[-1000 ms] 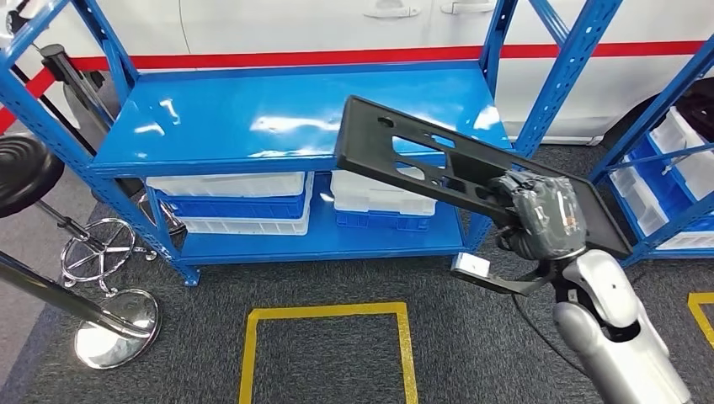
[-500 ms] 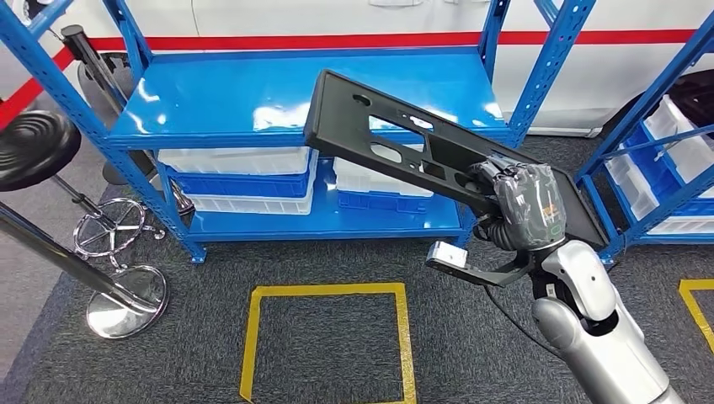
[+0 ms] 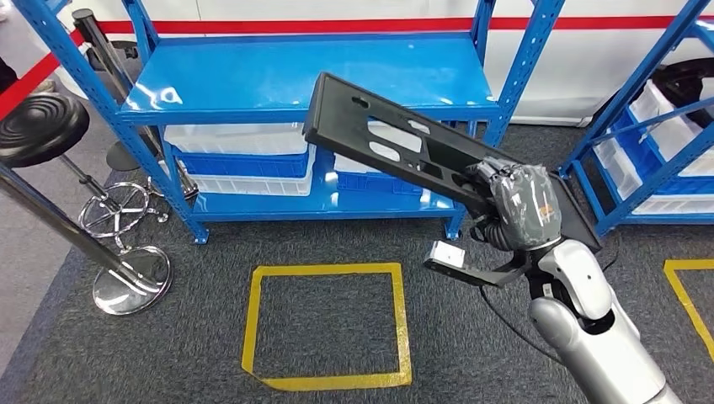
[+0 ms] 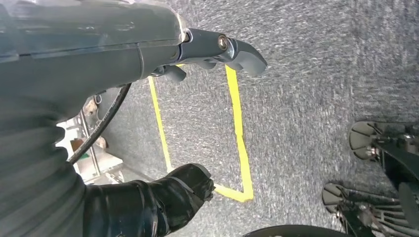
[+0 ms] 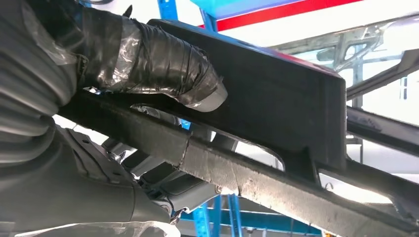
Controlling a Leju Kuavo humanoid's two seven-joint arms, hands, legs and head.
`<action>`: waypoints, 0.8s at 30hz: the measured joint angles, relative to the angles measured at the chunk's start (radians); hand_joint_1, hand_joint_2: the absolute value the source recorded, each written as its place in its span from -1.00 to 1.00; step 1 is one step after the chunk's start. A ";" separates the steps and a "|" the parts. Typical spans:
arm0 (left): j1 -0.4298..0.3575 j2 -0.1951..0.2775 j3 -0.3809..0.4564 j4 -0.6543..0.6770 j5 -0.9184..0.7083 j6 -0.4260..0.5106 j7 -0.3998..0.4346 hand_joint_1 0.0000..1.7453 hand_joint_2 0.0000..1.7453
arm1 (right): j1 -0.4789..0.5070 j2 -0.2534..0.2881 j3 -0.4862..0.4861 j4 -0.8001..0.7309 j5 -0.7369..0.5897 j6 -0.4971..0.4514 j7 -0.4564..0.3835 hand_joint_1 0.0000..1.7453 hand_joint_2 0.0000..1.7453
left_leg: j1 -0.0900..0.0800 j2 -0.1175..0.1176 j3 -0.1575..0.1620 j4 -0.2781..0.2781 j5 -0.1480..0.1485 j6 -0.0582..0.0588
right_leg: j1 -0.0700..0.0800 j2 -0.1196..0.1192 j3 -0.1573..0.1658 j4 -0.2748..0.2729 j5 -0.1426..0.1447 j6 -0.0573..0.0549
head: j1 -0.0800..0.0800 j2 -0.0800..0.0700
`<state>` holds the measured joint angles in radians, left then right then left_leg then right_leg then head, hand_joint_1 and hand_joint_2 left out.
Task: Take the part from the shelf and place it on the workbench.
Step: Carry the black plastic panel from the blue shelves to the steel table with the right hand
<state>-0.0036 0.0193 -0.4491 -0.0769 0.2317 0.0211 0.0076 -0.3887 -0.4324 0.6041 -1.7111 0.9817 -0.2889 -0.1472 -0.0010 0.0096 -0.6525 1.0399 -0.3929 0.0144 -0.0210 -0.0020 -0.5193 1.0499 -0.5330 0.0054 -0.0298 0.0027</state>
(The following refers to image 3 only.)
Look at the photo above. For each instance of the blue metal shelf rack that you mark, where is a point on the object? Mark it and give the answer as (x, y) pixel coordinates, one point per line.
(251, 72)

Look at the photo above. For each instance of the black stool chrome base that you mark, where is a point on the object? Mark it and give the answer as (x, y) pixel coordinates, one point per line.
(39, 128)

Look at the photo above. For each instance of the black plastic frame part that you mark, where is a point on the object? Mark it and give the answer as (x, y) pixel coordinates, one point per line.
(346, 111)

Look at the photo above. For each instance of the chrome stanchion post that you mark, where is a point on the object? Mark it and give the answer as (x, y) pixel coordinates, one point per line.
(134, 284)

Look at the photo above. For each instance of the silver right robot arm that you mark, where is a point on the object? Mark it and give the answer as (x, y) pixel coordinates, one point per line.
(586, 334)

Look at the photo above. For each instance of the blue wheeled shelf rack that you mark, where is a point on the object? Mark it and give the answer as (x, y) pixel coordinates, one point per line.
(630, 89)

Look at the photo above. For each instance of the black camera bracket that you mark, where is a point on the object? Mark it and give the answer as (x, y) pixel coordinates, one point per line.
(485, 276)

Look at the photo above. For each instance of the red barrier belt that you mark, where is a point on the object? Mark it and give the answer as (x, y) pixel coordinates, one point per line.
(33, 79)

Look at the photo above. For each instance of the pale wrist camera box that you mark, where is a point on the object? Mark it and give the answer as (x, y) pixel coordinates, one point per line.
(446, 254)

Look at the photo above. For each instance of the white car red stripe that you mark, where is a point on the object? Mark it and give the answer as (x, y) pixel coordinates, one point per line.
(334, 8)

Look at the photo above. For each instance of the black-topped stanchion post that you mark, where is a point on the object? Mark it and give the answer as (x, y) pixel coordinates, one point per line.
(83, 19)

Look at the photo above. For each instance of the person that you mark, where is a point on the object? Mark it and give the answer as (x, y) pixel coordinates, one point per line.
(6, 75)

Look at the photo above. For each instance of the yellow floor tape square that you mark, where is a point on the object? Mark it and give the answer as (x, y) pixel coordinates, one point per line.
(323, 270)
(691, 264)

